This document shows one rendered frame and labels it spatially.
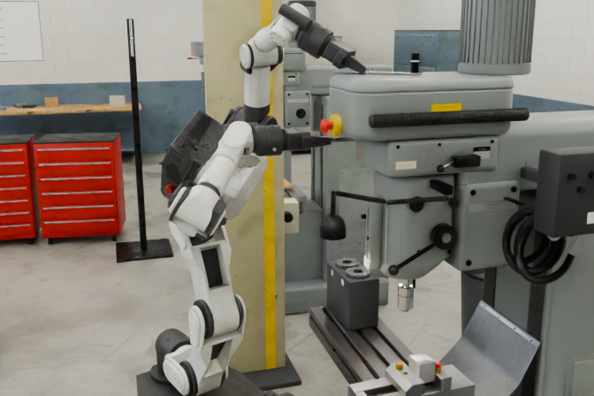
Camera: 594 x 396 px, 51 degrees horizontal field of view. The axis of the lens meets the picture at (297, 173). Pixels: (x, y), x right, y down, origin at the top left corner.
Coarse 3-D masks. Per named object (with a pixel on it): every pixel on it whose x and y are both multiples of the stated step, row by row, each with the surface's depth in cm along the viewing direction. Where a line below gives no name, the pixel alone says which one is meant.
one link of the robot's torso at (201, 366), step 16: (192, 320) 224; (192, 336) 226; (224, 336) 231; (240, 336) 234; (192, 352) 240; (208, 352) 227; (224, 352) 239; (192, 368) 241; (208, 368) 232; (224, 368) 240; (192, 384) 241; (208, 384) 242
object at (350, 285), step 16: (336, 272) 234; (352, 272) 229; (368, 272) 229; (336, 288) 235; (352, 288) 224; (368, 288) 226; (336, 304) 237; (352, 304) 225; (368, 304) 227; (352, 320) 226; (368, 320) 229
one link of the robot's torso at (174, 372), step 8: (176, 352) 254; (184, 352) 254; (168, 360) 251; (176, 360) 253; (184, 360) 255; (168, 368) 250; (176, 368) 245; (168, 376) 251; (176, 376) 244; (184, 376) 240; (176, 384) 245; (184, 384) 240; (184, 392) 242
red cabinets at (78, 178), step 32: (0, 160) 575; (32, 160) 603; (64, 160) 583; (96, 160) 588; (0, 192) 581; (32, 192) 592; (64, 192) 589; (96, 192) 593; (0, 224) 588; (32, 224) 594; (64, 224) 596; (96, 224) 600
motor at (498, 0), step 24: (480, 0) 169; (504, 0) 166; (528, 0) 167; (480, 24) 169; (504, 24) 167; (528, 24) 170; (480, 48) 171; (504, 48) 168; (528, 48) 171; (480, 72) 172; (504, 72) 170; (528, 72) 173
